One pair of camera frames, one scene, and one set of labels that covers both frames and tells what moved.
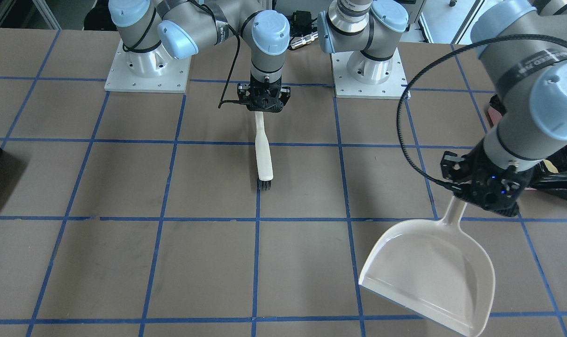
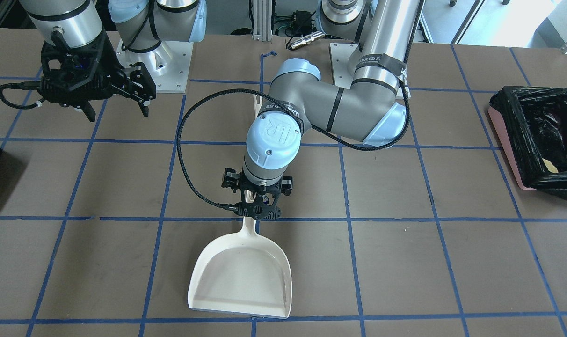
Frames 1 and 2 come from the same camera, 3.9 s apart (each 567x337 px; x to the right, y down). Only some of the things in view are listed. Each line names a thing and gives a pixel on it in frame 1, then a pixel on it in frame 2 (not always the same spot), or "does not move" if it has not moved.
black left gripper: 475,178 -> 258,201
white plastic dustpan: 433,267 -> 244,274
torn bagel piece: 550,166 does not move
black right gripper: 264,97 -> 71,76
